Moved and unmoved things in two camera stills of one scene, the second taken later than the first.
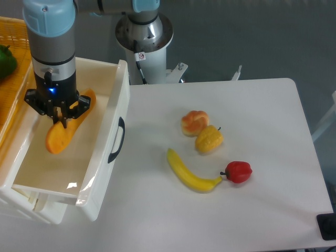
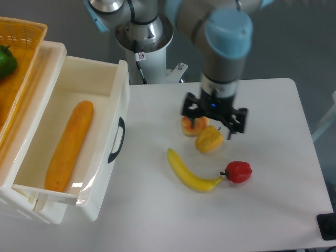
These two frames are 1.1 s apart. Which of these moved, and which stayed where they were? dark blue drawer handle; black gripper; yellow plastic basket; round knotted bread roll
Moved: black gripper
Stayed: round knotted bread roll; yellow plastic basket; dark blue drawer handle
